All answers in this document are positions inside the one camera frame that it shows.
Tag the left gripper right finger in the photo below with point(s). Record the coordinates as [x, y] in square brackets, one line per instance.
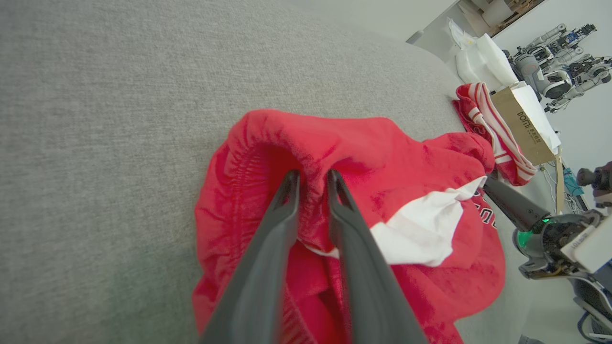
[363, 277]

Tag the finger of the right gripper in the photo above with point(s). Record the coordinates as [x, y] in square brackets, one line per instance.
[514, 205]

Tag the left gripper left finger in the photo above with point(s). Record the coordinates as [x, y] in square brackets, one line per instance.
[267, 267]

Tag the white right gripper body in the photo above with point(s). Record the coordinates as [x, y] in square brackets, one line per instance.
[554, 243]

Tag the red and white shirt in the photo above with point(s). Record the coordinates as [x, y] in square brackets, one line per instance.
[344, 143]

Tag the blue plastic item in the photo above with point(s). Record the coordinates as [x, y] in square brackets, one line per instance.
[573, 181]

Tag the brown cardboard box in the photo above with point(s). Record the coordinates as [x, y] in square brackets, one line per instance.
[519, 124]

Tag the red white striped jersey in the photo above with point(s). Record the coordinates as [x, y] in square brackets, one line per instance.
[483, 114]

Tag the grey white background robots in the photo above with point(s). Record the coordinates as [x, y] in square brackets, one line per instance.
[554, 62]

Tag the white plastic bags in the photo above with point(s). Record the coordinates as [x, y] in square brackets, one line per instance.
[480, 59]

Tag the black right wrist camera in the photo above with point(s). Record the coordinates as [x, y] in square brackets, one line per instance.
[597, 179]

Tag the grey single metal post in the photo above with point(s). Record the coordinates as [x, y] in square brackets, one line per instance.
[415, 37]

